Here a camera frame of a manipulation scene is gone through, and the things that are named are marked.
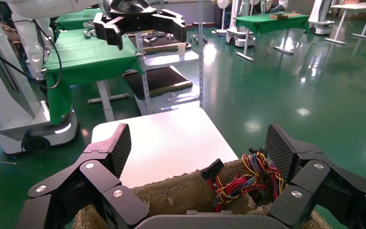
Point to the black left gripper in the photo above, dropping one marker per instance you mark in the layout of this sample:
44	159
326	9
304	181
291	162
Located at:
135	19

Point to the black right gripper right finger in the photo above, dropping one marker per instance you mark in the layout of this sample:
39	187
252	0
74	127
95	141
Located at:
309	177

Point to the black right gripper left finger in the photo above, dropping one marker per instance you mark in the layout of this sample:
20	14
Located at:
101	177

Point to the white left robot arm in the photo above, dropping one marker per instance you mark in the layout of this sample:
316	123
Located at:
44	8

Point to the black shelf mat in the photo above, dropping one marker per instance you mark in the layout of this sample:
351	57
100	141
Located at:
164	42
157	80

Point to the white paper cup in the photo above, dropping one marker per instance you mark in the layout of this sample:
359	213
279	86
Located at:
181	50

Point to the grey metal shelf rack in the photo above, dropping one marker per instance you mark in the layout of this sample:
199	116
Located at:
145	79

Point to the small white gadget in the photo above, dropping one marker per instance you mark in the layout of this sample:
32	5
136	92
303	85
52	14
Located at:
88	31

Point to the large green tablecloth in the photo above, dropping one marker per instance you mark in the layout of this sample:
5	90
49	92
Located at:
88	60

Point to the small white plastic piece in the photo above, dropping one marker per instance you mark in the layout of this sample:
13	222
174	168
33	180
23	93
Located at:
172	97

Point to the worn cardboard divider box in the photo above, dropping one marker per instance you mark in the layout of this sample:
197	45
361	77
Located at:
176	192

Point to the white standing fan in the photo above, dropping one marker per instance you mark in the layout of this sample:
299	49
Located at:
223	4

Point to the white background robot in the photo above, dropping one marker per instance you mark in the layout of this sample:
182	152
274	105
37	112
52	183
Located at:
239	36
322	25

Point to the green tablecloth with wooden blocks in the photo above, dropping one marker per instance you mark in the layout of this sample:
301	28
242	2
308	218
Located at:
265	23

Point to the white robot torso and base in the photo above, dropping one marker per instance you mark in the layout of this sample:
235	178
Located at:
6	94

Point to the seated person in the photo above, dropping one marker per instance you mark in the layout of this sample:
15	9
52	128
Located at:
277	5

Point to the wooden blocks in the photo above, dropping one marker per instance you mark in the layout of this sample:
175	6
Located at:
284	15

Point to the white desk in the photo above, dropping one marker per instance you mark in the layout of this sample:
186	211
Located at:
359	7

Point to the white table leg frame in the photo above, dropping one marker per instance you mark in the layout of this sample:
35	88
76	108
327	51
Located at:
105	94

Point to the white-legged table frame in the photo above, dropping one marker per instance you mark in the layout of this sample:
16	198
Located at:
246	44

